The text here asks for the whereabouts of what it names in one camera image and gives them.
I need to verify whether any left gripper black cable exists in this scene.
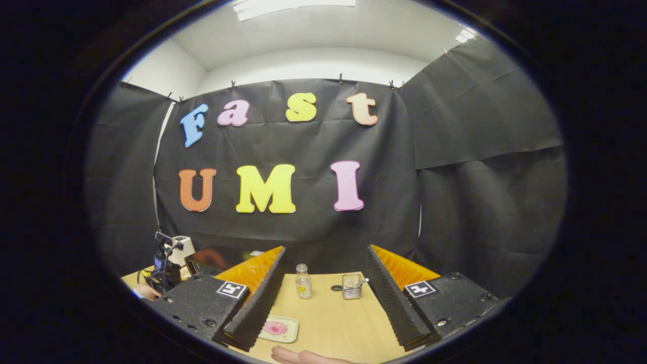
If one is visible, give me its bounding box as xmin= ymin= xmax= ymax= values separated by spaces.
xmin=137 ymin=267 xmax=168 ymax=295

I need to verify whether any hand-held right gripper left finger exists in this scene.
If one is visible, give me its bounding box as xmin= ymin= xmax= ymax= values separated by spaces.
xmin=149 ymin=246 xmax=287 ymax=353

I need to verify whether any clear glass jar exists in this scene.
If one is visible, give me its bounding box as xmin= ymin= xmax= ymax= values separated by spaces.
xmin=342 ymin=274 xmax=363 ymax=300

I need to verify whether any white plate with pink food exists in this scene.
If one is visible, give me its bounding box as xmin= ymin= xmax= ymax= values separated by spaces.
xmin=258 ymin=315 xmax=299 ymax=344

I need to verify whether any white toaster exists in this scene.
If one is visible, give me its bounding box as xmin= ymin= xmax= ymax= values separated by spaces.
xmin=169 ymin=236 xmax=196 ymax=267

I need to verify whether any black backdrop cloth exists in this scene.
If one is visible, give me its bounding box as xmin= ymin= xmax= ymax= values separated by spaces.
xmin=86 ymin=38 xmax=567 ymax=299

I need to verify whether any large ceiling light panel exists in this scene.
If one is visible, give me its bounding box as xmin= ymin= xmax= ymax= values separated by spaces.
xmin=234 ymin=0 xmax=357 ymax=22

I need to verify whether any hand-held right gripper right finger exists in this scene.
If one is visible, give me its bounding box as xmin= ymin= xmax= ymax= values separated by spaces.
xmin=365 ymin=245 xmax=501 ymax=352

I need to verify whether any small glass bottle yellow label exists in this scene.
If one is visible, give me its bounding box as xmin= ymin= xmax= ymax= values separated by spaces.
xmin=295 ymin=263 xmax=312 ymax=300

